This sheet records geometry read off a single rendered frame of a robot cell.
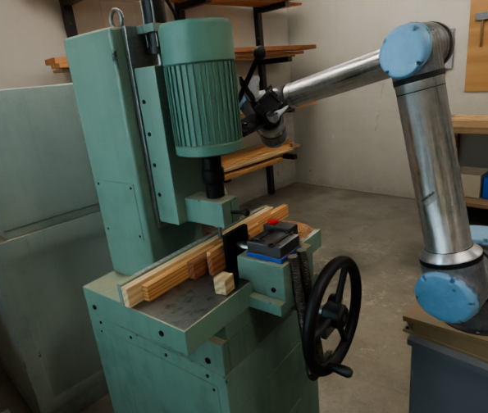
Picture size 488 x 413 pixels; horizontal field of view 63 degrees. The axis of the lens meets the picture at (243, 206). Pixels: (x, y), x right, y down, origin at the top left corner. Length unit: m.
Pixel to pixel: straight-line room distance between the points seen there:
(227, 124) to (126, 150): 0.30
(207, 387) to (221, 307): 0.25
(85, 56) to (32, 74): 2.06
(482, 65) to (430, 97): 3.00
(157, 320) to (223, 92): 0.54
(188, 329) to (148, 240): 0.40
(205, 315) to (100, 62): 0.69
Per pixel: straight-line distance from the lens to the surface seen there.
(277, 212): 1.33
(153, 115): 1.08
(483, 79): 4.03
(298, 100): 1.42
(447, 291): 1.12
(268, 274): 0.95
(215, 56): 0.97
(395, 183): 4.46
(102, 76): 1.16
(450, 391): 1.47
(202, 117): 0.96
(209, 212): 1.07
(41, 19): 3.34
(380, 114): 4.40
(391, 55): 1.04
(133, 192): 1.16
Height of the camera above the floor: 1.38
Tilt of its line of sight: 18 degrees down
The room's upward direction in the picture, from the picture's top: 6 degrees counter-clockwise
